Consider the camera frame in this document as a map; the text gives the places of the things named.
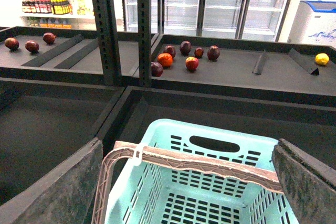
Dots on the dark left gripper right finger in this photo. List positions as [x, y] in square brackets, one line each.
[308, 184]

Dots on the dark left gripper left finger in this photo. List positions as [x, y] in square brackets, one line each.
[64, 195]

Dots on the light blue plastic basket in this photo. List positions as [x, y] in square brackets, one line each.
[151, 193]

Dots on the red yellow apple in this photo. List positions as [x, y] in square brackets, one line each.
[191, 63]

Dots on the black tray divider right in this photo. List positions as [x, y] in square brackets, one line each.
[303, 62]

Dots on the black tray divider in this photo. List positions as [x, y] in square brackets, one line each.
[260, 63]
[303, 62]

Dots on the yellow lemon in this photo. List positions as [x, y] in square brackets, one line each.
[322, 59]

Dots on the dark fruit left middle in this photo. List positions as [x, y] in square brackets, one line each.
[32, 46]

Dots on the dark purple fruit front left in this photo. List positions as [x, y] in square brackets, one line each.
[156, 69]

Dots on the dark purple fruit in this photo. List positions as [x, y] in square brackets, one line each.
[185, 48]
[213, 53]
[169, 49]
[156, 69]

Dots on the dark fruit left back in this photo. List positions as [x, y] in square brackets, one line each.
[49, 38]

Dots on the dark fruit far left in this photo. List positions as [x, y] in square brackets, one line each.
[12, 43]

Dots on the white blue chest freezer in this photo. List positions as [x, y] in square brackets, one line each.
[314, 24]

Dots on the dark purple fruit right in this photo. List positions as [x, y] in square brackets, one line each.
[213, 53]

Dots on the orange red fruit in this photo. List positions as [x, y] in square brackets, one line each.
[165, 59]

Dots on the small dark red fruit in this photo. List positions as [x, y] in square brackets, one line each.
[198, 53]

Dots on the dark purple fruit back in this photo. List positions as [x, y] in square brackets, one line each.
[185, 48]

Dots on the glass door refrigerator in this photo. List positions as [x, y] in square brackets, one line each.
[233, 19]

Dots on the grocery shelf with bottles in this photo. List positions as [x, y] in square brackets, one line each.
[66, 14]

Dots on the dark metal shelf post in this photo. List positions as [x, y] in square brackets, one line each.
[106, 27]

